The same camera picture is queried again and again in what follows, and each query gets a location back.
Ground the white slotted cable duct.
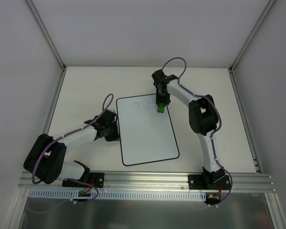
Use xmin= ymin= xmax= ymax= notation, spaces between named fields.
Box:
xmin=28 ymin=189 xmax=206 ymax=202

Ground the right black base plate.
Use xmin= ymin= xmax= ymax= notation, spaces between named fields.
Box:
xmin=188 ymin=174 xmax=231 ymax=190

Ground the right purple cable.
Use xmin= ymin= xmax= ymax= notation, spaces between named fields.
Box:
xmin=161 ymin=57 xmax=234 ymax=205

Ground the small whiteboard black frame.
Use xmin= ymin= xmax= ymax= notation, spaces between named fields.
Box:
xmin=116 ymin=94 xmax=180 ymax=167

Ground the aluminium mounting rail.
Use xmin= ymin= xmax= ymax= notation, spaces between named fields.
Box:
xmin=17 ymin=171 xmax=277 ymax=193

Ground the right aluminium frame post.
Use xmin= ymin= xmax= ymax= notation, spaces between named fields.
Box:
xmin=229 ymin=0 xmax=277 ymax=172

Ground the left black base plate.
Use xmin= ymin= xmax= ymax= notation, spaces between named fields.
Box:
xmin=62 ymin=172 xmax=105 ymax=188

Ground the left aluminium frame post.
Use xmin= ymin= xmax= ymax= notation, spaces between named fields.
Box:
xmin=25 ymin=0 xmax=67 ymax=133

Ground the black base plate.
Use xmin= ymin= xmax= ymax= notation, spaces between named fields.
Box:
xmin=188 ymin=174 xmax=231 ymax=190
xmin=62 ymin=172 xmax=105 ymax=188

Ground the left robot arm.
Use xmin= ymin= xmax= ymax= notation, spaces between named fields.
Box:
xmin=23 ymin=109 xmax=120 ymax=187

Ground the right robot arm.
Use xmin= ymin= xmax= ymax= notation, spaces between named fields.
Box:
xmin=152 ymin=69 xmax=225 ymax=189

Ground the green whiteboard eraser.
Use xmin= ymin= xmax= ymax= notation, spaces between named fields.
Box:
xmin=157 ymin=104 xmax=165 ymax=113

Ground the aluminium frame post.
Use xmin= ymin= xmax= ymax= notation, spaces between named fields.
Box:
xmin=229 ymin=0 xmax=277 ymax=172
xmin=25 ymin=0 xmax=67 ymax=133

